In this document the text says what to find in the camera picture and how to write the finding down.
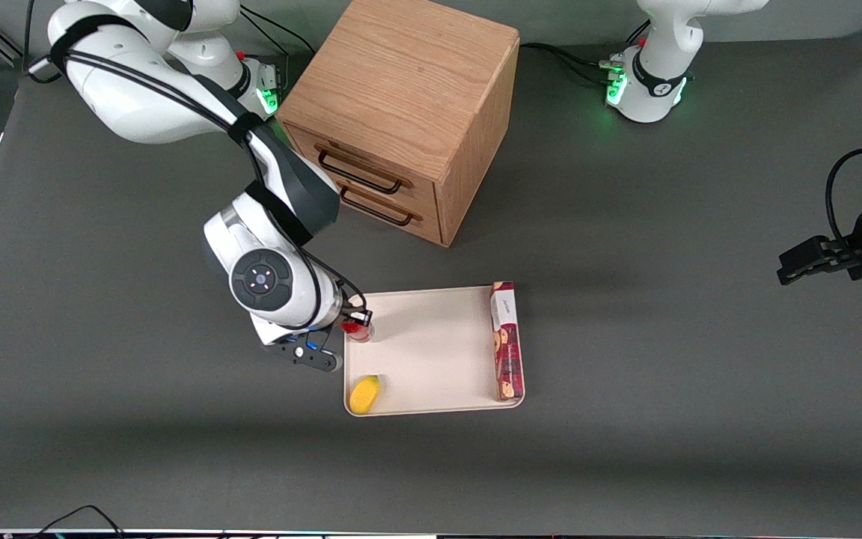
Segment thin black cable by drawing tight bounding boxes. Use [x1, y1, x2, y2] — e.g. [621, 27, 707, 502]
[25, 505, 127, 539]

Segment yellow mango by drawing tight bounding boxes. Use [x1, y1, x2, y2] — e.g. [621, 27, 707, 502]
[348, 375, 386, 415]

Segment dark metal drawer handle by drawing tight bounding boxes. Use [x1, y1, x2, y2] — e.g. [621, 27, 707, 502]
[339, 187, 416, 228]
[317, 150, 406, 196]

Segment wooden drawer cabinet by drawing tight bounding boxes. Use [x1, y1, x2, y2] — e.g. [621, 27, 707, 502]
[275, 0, 522, 248]

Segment black cable at arm base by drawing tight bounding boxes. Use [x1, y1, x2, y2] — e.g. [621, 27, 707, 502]
[519, 42, 628, 85]

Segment cream rectangular tray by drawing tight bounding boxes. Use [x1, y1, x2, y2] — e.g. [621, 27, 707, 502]
[343, 284, 527, 417]

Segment black cables behind cabinet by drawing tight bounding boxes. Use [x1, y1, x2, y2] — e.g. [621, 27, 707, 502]
[239, 4, 317, 56]

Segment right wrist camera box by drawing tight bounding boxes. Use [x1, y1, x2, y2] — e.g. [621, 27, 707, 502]
[263, 335, 344, 374]

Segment red tartan cookie box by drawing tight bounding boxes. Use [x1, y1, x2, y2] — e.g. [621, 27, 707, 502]
[490, 281, 526, 402]

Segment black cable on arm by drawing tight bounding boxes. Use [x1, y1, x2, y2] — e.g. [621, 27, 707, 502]
[48, 15, 369, 312]

